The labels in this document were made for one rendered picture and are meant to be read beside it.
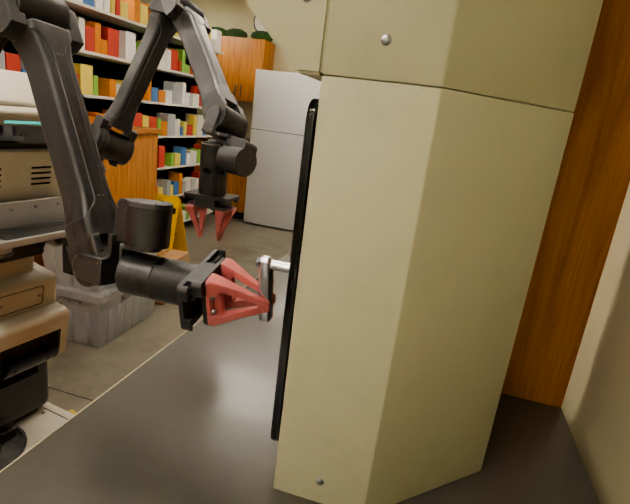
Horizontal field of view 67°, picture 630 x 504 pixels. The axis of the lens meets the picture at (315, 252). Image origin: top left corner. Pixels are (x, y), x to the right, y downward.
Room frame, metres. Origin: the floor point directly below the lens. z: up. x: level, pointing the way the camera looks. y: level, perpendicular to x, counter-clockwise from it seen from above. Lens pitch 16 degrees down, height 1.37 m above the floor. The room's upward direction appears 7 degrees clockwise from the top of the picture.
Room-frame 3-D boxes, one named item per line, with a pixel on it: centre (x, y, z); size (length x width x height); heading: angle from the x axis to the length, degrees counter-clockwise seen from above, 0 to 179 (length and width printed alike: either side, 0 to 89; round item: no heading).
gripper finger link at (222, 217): (0.99, 0.22, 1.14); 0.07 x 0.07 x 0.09; 77
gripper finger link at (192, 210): (1.00, 0.24, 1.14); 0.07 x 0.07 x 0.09; 77
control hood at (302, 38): (0.64, 0.03, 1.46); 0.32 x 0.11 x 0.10; 167
